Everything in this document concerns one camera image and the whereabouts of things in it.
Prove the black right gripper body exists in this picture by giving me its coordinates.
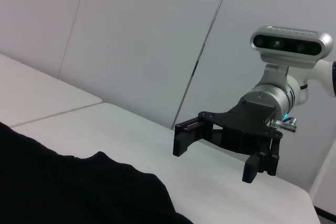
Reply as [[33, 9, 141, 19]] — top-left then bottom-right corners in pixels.
[[197, 99, 285, 157]]

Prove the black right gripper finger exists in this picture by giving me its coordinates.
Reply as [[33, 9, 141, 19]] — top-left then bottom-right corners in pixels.
[[172, 117, 224, 157], [241, 138, 281, 184]]

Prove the black shirt with FREE print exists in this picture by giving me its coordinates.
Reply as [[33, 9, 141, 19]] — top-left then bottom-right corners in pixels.
[[0, 121, 194, 224]]

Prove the right gripper cable with plug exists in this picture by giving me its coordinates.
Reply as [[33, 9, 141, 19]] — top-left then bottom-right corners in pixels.
[[270, 117, 299, 133]]

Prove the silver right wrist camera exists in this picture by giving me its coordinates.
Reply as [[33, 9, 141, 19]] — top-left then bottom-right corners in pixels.
[[249, 25, 334, 86]]

